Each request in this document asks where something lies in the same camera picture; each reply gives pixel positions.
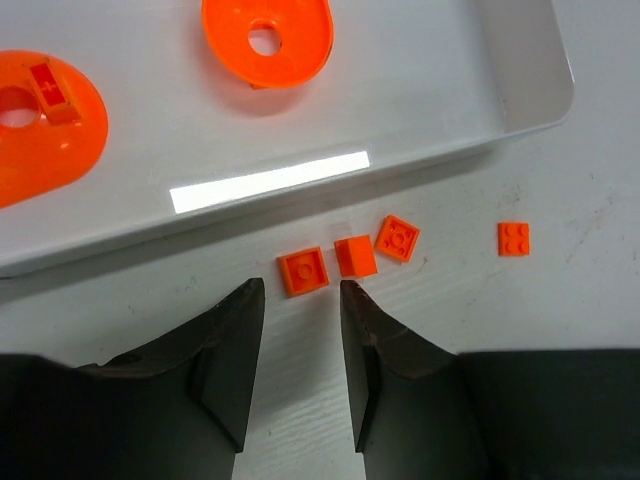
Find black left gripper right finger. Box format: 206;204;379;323
340;280;455;453

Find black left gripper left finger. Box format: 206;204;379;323
78;278;265;453

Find small orange lego bracket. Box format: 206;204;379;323
334;235;378;278

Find small orange lego plate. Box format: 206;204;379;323
277;247;329;296

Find small orange square lego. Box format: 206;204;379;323
374;215;420;263

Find orange round disc piece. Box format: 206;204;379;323
201;0;334;89

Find white compartment tray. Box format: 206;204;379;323
1;1;574;278

